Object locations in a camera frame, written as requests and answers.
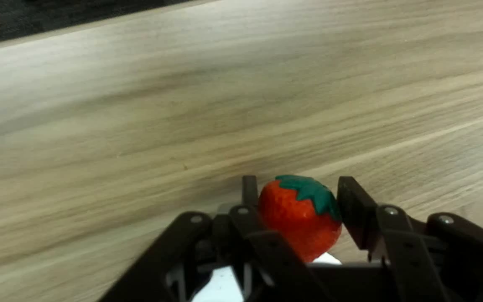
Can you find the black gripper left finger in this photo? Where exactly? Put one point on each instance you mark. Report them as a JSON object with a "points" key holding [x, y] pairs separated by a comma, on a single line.
{"points": [[208, 257]]}

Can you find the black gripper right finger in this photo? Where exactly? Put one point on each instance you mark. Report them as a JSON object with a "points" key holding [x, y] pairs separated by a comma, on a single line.
{"points": [[426, 257]]}

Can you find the red strawberry toy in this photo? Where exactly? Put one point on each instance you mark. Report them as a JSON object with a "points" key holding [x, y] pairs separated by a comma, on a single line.
{"points": [[297, 218]]}

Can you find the white paper plate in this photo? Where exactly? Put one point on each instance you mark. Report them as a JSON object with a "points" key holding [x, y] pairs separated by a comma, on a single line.
{"points": [[217, 285]]}

